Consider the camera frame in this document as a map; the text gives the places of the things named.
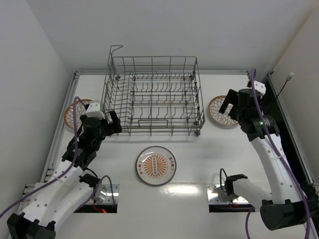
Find grey wire dish rack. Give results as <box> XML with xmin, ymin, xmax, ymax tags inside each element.
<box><xmin>101</xmin><ymin>45</ymin><xmax>205</xmax><ymax>136</ymax></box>

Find flower pattern plate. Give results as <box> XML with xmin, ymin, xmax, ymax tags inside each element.
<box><xmin>64</xmin><ymin>101</ymin><xmax>86</xmax><ymax>129</ymax></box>
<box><xmin>208</xmin><ymin>95</ymin><xmax>239</xmax><ymax>127</ymax></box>

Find left aluminium frame rail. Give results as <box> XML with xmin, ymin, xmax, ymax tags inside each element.
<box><xmin>40</xmin><ymin>71</ymin><xmax>79</xmax><ymax>183</ymax></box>

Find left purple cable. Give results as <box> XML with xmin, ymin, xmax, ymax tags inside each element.
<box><xmin>0</xmin><ymin>96</ymin><xmax>118</xmax><ymax>219</ymax></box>

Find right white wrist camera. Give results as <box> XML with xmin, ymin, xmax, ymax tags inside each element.
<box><xmin>251</xmin><ymin>81</ymin><xmax>266</xmax><ymax>96</ymax></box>

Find black wall cable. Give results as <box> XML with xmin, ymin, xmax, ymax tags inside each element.
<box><xmin>264</xmin><ymin>72</ymin><xmax>295</xmax><ymax>118</ymax></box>

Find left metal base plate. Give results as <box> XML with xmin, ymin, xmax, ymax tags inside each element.
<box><xmin>93</xmin><ymin>184</ymin><xmax>120</xmax><ymax>204</ymax></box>

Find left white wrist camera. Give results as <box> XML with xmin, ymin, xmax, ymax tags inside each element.
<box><xmin>85</xmin><ymin>100</ymin><xmax>105</xmax><ymax>120</ymax></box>

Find right aluminium frame rail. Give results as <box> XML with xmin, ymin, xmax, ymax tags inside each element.
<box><xmin>264</xmin><ymin>72</ymin><xmax>313</xmax><ymax>185</ymax></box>

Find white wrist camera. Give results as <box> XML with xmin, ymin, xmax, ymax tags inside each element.
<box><xmin>251</xmin><ymin>81</ymin><xmax>266</xmax><ymax>96</ymax></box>
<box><xmin>85</xmin><ymin>100</ymin><xmax>105</xmax><ymax>120</ymax></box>

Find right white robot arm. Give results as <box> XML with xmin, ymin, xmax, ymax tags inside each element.
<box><xmin>219</xmin><ymin>89</ymin><xmax>319</xmax><ymax>239</ymax></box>

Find metal base plate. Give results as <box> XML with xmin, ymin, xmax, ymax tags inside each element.
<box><xmin>206</xmin><ymin>184</ymin><xmax>249</xmax><ymax>205</ymax></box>
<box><xmin>93</xmin><ymin>184</ymin><xmax>120</xmax><ymax>204</ymax></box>

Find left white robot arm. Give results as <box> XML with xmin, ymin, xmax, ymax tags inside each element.
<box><xmin>7</xmin><ymin>111</ymin><xmax>122</xmax><ymax>239</ymax></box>

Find aluminium frame rail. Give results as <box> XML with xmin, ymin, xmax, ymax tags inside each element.
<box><xmin>40</xmin><ymin>71</ymin><xmax>79</xmax><ymax>183</ymax></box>
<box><xmin>264</xmin><ymin>72</ymin><xmax>313</xmax><ymax>185</ymax></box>

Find orange sunburst plate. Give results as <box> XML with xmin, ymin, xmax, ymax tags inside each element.
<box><xmin>135</xmin><ymin>146</ymin><xmax>177</xmax><ymax>187</ymax></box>

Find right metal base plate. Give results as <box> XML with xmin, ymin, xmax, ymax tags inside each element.
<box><xmin>206</xmin><ymin>184</ymin><xmax>249</xmax><ymax>205</ymax></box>

